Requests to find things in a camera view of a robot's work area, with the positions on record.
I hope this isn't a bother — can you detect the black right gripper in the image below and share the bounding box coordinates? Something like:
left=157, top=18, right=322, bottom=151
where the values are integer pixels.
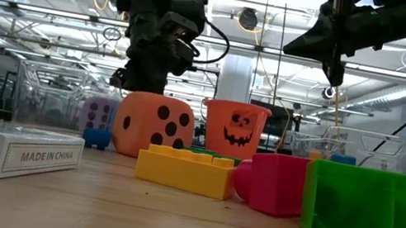
left=278, top=0, right=406, bottom=100

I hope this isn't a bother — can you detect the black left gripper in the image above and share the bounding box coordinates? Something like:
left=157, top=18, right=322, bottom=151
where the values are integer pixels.
left=98, top=0, right=203, bottom=102

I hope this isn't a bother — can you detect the purple foam die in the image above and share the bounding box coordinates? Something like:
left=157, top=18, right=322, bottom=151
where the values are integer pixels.
left=77, top=93, right=120, bottom=140

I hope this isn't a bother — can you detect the orange foam die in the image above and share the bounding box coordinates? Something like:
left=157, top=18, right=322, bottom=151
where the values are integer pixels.
left=108, top=87, right=201, bottom=168

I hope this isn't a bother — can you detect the small dark blue brick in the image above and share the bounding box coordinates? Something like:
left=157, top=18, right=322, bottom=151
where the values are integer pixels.
left=80, top=126, right=114, bottom=153

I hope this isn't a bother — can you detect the clear plastic bin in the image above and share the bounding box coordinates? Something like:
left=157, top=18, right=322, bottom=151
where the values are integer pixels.
left=290, top=117, right=406, bottom=177
left=8, top=58, right=127, bottom=142

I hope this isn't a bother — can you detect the blue heart-shaped block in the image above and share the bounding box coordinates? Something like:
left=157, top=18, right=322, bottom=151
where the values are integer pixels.
left=330, top=152, right=358, bottom=167

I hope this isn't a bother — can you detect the yellow eight-stud brick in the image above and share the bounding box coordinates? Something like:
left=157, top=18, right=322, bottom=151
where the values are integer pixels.
left=133, top=141, right=241, bottom=203

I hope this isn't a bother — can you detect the red toy block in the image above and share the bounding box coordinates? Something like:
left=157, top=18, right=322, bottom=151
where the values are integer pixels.
left=227, top=145, right=312, bottom=223

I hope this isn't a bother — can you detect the black gantry stand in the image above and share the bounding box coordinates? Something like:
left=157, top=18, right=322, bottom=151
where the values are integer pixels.
left=185, top=64, right=222, bottom=101

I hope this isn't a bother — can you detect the black monitor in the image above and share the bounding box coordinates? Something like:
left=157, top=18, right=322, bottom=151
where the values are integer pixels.
left=244, top=99, right=296, bottom=140

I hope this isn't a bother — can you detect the white building column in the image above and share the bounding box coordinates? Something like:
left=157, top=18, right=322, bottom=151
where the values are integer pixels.
left=215, top=52, right=257, bottom=106

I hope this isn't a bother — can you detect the orange pumpkin bucket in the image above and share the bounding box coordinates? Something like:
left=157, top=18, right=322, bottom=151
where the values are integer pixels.
left=195, top=96, right=273, bottom=164

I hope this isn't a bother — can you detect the green plastic bin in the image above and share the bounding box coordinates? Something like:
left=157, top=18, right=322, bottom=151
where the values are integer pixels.
left=295, top=156, right=406, bottom=228

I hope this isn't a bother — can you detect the black hanging cable ring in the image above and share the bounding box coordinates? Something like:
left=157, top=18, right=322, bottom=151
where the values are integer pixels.
left=101, top=26, right=123, bottom=44

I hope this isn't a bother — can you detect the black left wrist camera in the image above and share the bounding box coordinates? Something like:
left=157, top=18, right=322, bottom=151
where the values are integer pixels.
left=153, top=0, right=211, bottom=66

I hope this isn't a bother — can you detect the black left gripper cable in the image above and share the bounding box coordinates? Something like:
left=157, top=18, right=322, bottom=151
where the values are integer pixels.
left=164, top=0, right=240, bottom=69

